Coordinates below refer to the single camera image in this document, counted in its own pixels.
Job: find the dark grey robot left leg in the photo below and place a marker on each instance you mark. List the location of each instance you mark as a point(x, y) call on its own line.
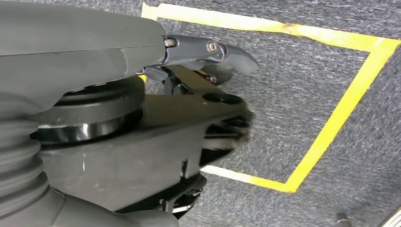
point(125, 150)

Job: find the yellow tape square outline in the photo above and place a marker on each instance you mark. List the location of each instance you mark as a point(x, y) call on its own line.
point(250, 24)

